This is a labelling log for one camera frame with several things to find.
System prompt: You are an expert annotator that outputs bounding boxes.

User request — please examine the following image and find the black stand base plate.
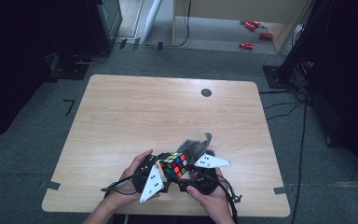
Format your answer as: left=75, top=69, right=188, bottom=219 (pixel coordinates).
left=49, top=55, right=91, bottom=81
left=262, top=64, right=296, bottom=90

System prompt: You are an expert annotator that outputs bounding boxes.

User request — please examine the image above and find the left hand-held gripper cable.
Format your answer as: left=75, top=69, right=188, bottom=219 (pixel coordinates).
left=101, top=172, right=145, bottom=200

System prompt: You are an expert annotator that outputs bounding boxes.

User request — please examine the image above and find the hand-held gripper cable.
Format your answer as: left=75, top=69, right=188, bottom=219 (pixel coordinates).
left=199, top=173, right=243, bottom=224
left=101, top=172, right=145, bottom=200

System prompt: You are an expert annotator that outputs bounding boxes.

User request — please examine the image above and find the tangled cable bundle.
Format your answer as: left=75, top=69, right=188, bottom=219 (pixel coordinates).
left=290, top=59, right=316, bottom=90

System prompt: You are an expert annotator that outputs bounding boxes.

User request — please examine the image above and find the right hand-held gripper cable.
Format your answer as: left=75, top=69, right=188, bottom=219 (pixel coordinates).
left=199, top=173, right=243, bottom=224

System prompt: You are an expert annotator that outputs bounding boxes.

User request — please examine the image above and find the black hanging cable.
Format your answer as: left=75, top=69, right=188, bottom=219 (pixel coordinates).
left=162, top=0, right=193, bottom=49

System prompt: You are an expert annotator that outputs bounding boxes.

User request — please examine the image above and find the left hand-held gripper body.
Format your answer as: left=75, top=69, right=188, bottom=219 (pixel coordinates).
left=132, top=153, right=169, bottom=203

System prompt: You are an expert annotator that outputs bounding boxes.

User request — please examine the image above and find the grey cloth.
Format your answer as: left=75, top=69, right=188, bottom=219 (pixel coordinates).
left=176, top=132, right=216, bottom=166

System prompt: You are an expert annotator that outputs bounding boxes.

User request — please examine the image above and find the multicoloured puzzle cube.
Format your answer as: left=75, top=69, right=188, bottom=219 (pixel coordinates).
left=158, top=151, right=190, bottom=180

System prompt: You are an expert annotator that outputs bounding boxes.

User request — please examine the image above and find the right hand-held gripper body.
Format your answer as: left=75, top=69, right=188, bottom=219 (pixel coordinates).
left=178, top=152, right=233, bottom=196

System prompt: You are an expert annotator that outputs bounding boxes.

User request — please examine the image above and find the long black floor cable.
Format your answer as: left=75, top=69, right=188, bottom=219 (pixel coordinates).
left=290, top=99, right=310, bottom=220

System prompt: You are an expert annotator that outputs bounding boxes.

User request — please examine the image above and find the black cabinet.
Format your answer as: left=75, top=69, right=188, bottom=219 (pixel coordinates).
left=85, top=0, right=124, bottom=54

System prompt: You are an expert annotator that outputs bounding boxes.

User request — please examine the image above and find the white panel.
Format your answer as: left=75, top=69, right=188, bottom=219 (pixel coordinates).
left=143, top=0, right=164, bottom=45

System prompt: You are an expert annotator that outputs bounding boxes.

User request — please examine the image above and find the black tape corner mark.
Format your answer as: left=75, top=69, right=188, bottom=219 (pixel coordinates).
left=62, top=98, right=76, bottom=118

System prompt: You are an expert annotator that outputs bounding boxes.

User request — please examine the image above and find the person's right hand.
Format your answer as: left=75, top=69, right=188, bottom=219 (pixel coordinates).
left=186, top=167, right=232, bottom=217

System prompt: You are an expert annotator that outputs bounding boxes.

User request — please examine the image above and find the person's left hand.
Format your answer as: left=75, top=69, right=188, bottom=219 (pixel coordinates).
left=104, top=149, right=162, bottom=212

